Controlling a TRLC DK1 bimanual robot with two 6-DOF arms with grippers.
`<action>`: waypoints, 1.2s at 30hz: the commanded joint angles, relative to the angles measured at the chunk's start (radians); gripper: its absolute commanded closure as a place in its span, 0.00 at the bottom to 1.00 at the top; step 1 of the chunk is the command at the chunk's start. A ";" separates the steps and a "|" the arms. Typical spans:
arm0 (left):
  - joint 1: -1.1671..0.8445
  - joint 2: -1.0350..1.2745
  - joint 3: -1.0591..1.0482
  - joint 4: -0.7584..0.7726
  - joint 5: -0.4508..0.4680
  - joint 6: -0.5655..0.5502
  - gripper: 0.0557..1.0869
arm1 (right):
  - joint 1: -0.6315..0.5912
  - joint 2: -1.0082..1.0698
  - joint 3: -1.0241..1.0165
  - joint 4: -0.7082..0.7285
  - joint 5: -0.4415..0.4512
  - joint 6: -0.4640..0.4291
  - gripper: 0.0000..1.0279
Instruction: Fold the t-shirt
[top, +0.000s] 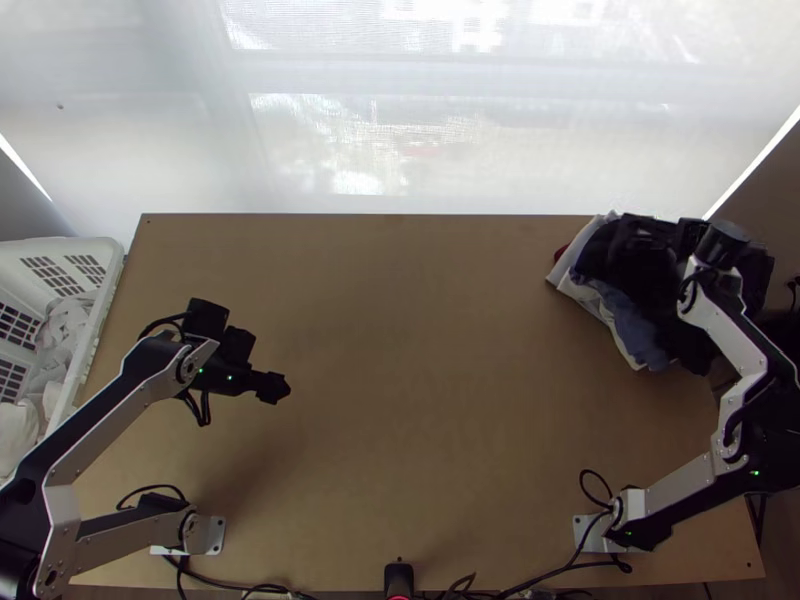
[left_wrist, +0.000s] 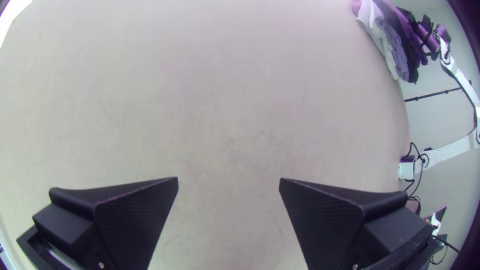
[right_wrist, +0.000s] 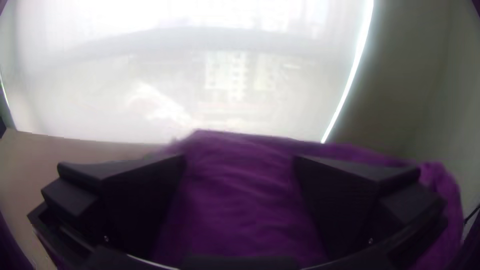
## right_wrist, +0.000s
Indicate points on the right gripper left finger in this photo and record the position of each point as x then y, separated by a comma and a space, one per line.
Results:
123, 198

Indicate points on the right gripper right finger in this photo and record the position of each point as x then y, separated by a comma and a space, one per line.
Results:
360, 202

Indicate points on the heap of clothes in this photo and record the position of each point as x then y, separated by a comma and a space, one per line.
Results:
243, 195

